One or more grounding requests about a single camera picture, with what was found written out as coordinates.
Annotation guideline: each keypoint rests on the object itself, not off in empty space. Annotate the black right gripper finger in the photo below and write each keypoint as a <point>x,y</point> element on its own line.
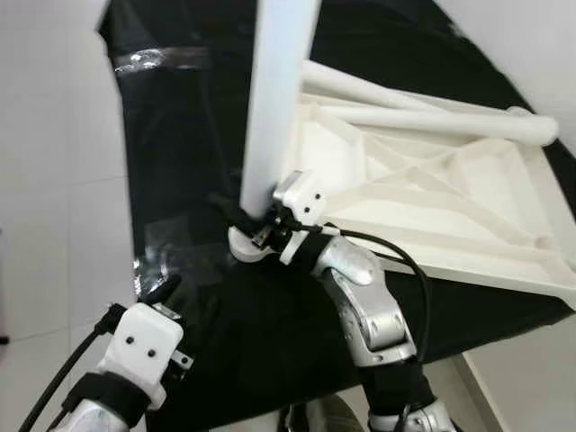
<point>232,211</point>

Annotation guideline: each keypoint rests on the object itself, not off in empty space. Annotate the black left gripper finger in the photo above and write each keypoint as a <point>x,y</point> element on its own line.
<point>162,290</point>

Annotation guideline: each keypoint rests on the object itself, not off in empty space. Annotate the white plastic table leg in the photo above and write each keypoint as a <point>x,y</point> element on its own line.
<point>279,99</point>
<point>360,85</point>
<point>450,121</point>

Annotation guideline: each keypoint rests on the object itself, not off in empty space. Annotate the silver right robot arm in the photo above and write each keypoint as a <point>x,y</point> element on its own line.
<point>369,306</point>

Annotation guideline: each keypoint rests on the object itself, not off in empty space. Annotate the white plastic children table top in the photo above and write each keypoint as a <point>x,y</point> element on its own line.
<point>450,198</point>

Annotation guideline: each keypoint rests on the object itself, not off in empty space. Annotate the clear plastic tape piece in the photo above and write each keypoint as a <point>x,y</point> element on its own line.
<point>175,256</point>
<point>162,58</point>

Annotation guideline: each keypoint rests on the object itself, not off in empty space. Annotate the black tablecloth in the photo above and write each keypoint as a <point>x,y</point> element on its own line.
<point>180,162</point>

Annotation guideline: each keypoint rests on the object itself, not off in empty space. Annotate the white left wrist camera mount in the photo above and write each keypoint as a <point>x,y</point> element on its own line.
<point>144,346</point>

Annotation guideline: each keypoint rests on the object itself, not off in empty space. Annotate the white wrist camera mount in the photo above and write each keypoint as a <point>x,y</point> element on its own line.
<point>144,346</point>
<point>301,193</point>

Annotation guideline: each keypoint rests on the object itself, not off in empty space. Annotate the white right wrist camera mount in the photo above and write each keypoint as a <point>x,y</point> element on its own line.
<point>301,193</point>

